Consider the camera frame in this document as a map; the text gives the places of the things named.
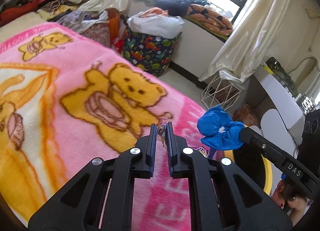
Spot pink bear fleece blanket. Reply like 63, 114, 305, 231
1, 23, 205, 227

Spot orange paper bag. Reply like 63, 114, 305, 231
107, 8, 121, 46

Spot small purple candy wrapper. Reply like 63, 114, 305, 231
157, 117, 168, 149

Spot dark jacket on sill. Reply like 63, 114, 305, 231
152, 0, 193, 17

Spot orange black patterned blanket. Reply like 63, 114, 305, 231
186, 4, 233, 37

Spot white plastic bag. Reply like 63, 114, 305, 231
127, 12, 184, 39

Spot dinosaur print laundry basket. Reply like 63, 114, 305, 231
121, 20, 179, 77

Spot yellow rimmed black trash bin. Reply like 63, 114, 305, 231
223, 144, 273, 195

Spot right hand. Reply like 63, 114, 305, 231
271, 180, 313, 226

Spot white wire stool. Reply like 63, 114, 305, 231
201, 69, 246, 110

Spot white desk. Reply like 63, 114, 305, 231
253, 65, 305, 145

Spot right cream curtain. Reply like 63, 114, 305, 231
199, 0, 291, 83

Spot white chair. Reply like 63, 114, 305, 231
260, 109, 296, 155

